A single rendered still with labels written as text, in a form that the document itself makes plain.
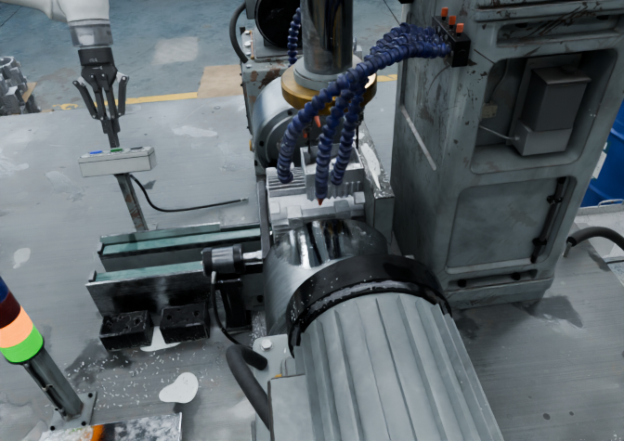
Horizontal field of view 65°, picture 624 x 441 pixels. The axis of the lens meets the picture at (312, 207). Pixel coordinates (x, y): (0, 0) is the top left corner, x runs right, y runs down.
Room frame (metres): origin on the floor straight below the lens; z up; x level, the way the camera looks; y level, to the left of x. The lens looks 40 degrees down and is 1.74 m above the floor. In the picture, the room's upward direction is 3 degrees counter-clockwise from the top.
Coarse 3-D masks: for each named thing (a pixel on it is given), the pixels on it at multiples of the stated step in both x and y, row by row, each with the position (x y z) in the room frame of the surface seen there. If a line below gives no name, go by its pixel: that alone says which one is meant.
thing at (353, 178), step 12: (336, 144) 0.90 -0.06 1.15; (312, 156) 0.90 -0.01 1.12; (336, 156) 0.90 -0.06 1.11; (312, 168) 0.82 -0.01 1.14; (348, 168) 0.85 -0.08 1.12; (360, 168) 0.81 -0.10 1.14; (312, 180) 0.80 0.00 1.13; (348, 180) 0.81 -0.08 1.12; (360, 180) 0.81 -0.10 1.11; (312, 192) 0.80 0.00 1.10; (336, 192) 0.80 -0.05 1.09; (348, 192) 0.81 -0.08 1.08
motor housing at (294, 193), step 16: (272, 176) 0.85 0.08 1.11; (272, 192) 0.81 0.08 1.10; (288, 192) 0.81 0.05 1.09; (304, 192) 0.81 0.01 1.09; (304, 208) 0.79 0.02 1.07; (320, 208) 0.79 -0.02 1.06; (352, 208) 0.79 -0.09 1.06; (272, 224) 0.76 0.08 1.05; (288, 224) 0.76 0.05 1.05; (304, 224) 0.76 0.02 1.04
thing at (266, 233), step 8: (264, 184) 0.93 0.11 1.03; (264, 192) 0.89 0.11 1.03; (264, 200) 0.87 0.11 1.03; (264, 208) 0.84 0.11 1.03; (264, 216) 0.81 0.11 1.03; (264, 224) 0.79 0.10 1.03; (264, 232) 0.76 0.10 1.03; (272, 232) 0.76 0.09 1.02; (264, 240) 0.73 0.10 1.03; (264, 248) 0.71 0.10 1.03; (264, 256) 0.69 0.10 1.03
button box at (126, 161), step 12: (84, 156) 1.02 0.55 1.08; (96, 156) 1.02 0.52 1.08; (108, 156) 1.02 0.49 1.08; (120, 156) 1.02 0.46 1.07; (132, 156) 1.02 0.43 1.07; (144, 156) 1.02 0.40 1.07; (84, 168) 1.00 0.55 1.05; (96, 168) 1.00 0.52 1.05; (108, 168) 1.01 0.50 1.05; (120, 168) 1.01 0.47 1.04; (132, 168) 1.01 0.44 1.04; (144, 168) 1.01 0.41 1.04
